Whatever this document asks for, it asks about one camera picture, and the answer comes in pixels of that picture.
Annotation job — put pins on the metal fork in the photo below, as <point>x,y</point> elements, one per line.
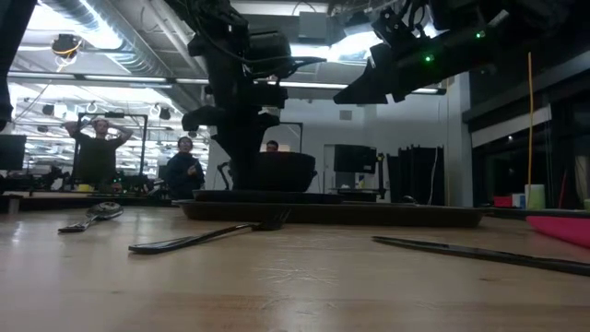
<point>193,240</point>

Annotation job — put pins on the metal spoon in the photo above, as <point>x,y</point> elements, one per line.
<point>103,209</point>

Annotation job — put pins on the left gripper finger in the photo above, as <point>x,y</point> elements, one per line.
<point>265,138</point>
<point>242,166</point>

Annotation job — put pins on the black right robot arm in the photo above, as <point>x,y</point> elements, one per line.
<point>530,27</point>

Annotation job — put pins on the black bowl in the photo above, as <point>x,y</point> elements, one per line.
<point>290,173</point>

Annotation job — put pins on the person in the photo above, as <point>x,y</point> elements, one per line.
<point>97,157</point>
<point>182,173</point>
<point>272,146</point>

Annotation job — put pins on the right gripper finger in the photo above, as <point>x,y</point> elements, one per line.
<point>412,85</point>
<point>369,90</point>

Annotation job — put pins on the ceiling light strip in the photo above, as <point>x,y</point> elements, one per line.
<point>313,85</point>

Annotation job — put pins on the black desk monitor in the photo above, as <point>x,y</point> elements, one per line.
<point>11,152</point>

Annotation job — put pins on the red cloth napkin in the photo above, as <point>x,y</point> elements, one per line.
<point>562,228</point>

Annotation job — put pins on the black wall monitor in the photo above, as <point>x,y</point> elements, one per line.
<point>355,159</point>

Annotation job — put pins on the blue and white box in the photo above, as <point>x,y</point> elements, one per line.
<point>518,200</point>

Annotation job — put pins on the pale green container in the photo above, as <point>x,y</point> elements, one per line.
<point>537,197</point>

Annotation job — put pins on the metal knife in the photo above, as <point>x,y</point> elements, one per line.
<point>461,251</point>

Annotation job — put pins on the brown plastic tray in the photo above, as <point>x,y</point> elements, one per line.
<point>369,216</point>

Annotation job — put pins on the red box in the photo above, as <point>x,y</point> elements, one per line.
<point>502,201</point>

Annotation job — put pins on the black curtain panels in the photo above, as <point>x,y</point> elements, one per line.
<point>415,175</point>

